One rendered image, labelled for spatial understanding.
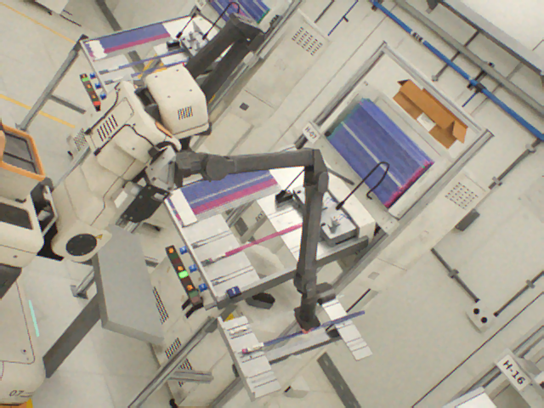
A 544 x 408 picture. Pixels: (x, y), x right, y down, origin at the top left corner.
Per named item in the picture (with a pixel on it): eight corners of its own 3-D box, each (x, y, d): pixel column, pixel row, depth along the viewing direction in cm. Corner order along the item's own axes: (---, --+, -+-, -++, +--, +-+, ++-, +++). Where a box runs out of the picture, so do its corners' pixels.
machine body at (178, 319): (169, 415, 288) (252, 327, 270) (124, 303, 330) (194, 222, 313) (257, 416, 336) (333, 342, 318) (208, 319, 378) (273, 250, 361)
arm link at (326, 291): (292, 277, 220) (304, 283, 212) (320, 266, 224) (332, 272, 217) (299, 307, 223) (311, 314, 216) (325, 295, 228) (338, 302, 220)
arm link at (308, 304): (298, 293, 217) (306, 304, 214) (314, 286, 220) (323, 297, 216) (297, 305, 222) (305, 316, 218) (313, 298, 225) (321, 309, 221)
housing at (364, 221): (357, 248, 270) (359, 227, 260) (303, 179, 300) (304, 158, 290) (372, 241, 272) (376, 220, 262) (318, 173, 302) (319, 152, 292)
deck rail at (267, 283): (218, 310, 249) (217, 302, 244) (217, 307, 250) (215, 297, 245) (367, 246, 269) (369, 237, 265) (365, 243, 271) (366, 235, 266)
